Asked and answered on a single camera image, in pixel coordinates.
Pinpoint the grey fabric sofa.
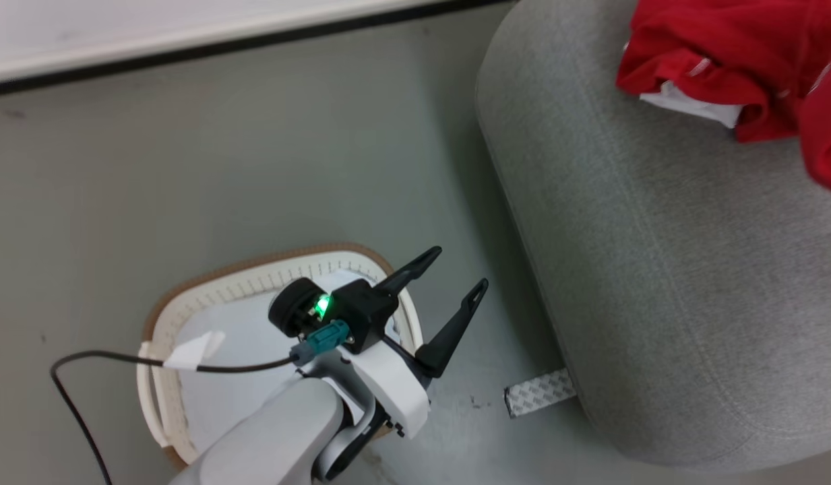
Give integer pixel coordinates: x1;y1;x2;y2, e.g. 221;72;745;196
474;0;831;472

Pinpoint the thin black cable teal plug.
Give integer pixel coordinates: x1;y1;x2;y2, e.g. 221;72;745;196
50;320;352;485

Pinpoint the plain red shirt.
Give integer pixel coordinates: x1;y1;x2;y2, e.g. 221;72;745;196
615;0;831;144

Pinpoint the white cable label tag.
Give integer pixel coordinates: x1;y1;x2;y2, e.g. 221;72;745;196
162;330;226;373

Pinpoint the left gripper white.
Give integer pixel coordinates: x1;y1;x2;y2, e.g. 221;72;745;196
269;247;489;440

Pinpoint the red jersey with printed lettering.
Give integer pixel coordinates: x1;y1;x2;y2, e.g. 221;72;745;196
796;47;831;197

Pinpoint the white baseboard strip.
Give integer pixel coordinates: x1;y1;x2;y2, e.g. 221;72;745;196
0;0;456;87

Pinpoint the white basket with brown rim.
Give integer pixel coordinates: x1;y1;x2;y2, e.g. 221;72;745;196
137;242;426;472

